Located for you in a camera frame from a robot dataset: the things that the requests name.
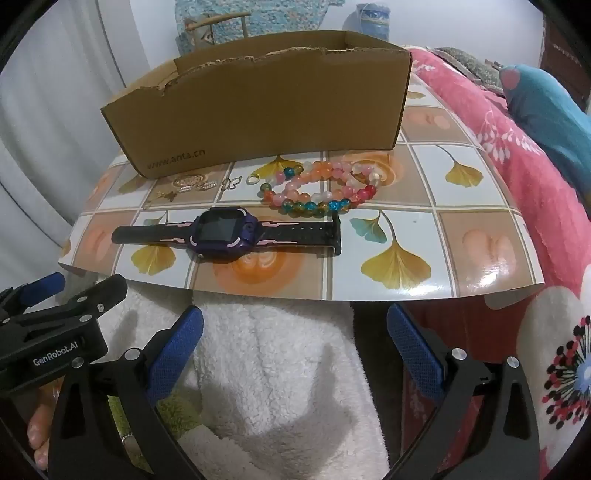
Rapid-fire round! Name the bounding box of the blue water jug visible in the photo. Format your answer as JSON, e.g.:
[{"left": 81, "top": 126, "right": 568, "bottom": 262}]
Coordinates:
[{"left": 353, "top": 2, "right": 391, "bottom": 43}]

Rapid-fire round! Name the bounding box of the white fluffy cloth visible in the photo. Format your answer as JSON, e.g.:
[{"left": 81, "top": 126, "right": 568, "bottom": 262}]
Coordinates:
[{"left": 95, "top": 274, "right": 404, "bottom": 480}]

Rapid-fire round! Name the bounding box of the purple black smartwatch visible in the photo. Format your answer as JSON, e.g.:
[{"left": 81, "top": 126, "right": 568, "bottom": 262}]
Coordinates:
[{"left": 112, "top": 207, "right": 343, "bottom": 264}]

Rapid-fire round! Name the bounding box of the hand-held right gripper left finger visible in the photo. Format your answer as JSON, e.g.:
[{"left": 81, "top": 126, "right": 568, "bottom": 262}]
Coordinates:
[{"left": 48, "top": 305, "right": 206, "bottom": 480}]

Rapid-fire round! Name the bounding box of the multicolour glass bead bracelet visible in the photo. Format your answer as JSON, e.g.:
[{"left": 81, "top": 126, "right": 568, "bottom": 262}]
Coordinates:
[{"left": 259, "top": 166, "right": 378, "bottom": 217}]

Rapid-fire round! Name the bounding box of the green fuzzy cloth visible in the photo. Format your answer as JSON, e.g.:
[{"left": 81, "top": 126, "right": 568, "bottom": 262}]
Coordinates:
[{"left": 154, "top": 385, "right": 206, "bottom": 432}]

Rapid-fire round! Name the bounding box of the dark wooden cabinet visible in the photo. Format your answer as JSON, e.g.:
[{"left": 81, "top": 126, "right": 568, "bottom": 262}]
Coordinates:
[{"left": 540, "top": 18, "right": 591, "bottom": 112}]

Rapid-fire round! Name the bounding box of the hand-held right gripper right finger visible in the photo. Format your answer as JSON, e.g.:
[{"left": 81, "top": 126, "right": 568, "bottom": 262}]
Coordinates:
[{"left": 385, "top": 302, "right": 541, "bottom": 480}]

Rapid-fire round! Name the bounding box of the pink orange bead bracelet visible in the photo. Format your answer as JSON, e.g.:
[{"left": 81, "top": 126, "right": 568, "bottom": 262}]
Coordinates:
[{"left": 285, "top": 159, "right": 386, "bottom": 197}]

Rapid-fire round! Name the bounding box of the teal plush pillow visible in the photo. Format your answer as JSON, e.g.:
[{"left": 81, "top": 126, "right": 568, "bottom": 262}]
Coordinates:
[{"left": 499, "top": 64, "right": 591, "bottom": 195}]

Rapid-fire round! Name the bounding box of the brown cardboard box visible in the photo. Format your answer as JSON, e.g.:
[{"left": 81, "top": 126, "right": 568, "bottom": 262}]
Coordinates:
[{"left": 100, "top": 30, "right": 413, "bottom": 181}]

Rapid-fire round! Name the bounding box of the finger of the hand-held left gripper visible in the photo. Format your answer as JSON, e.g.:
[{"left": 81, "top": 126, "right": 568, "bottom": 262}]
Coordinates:
[
  {"left": 0, "top": 271, "right": 66, "bottom": 324},
  {"left": 14, "top": 273, "right": 129, "bottom": 333}
]

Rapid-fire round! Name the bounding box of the white curtain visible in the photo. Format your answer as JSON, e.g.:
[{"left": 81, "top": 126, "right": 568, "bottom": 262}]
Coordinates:
[{"left": 0, "top": 0, "right": 139, "bottom": 227}]

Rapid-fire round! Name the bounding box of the grey patterned pillow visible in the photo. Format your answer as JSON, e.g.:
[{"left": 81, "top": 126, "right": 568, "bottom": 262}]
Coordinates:
[{"left": 434, "top": 46, "right": 506, "bottom": 95}]

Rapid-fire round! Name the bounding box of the wooden chair back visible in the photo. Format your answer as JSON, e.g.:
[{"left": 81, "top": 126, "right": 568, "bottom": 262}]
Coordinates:
[{"left": 187, "top": 11, "right": 252, "bottom": 47}]

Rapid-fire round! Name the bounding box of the red floral blanket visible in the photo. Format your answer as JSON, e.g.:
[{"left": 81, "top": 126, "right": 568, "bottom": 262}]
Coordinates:
[{"left": 402, "top": 46, "right": 591, "bottom": 480}]

